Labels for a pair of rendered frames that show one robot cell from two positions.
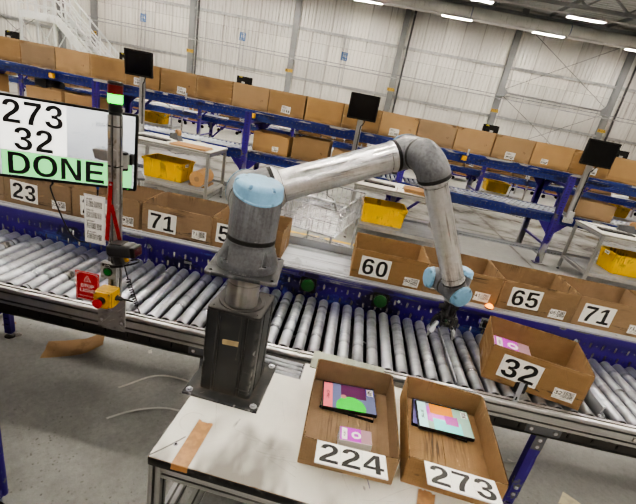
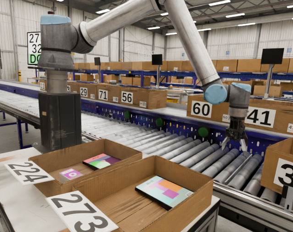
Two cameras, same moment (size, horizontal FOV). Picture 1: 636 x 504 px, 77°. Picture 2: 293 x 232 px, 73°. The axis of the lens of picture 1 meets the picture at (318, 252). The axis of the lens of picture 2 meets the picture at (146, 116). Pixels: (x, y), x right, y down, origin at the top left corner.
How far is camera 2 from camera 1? 118 cm
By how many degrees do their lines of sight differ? 37
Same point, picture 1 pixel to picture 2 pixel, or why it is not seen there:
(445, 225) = (181, 27)
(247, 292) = (50, 82)
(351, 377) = (120, 153)
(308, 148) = not seen: hidden behind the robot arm
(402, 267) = (220, 107)
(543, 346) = not seen: outside the picture
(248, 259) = (42, 57)
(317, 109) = (244, 65)
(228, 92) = not seen: hidden behind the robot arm
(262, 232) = (48, 40)
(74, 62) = (137, 66)
